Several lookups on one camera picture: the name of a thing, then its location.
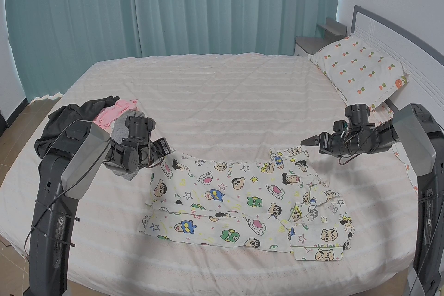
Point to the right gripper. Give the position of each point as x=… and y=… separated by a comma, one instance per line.
x=333, y=144

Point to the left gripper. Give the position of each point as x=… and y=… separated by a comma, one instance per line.
x=154, y=157

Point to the white printed pyjama top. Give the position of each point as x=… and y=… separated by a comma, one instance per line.
x=236, y=204

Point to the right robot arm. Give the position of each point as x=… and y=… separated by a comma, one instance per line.
x=421, y=156

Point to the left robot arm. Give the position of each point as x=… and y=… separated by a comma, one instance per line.
x=52, y=190

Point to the grey and white garment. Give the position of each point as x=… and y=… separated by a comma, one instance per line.
x=119, y=126

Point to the pink garment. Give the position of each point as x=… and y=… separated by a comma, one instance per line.
x=111, y=112

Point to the white printed pillow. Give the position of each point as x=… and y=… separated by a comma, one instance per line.
x=360, y=71

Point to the bed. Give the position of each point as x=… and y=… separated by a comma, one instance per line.
x=236, y=93

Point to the grey white bedside table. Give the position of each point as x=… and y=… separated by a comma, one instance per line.
x=308, y=45

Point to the black garment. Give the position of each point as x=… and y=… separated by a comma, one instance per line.
x=66, y=116

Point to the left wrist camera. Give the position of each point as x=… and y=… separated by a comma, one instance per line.
x=165, y=147

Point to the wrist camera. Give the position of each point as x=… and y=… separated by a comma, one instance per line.
x=165, y=147
x=340, y=126

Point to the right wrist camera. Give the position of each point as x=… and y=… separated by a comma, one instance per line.
x=340, y=126

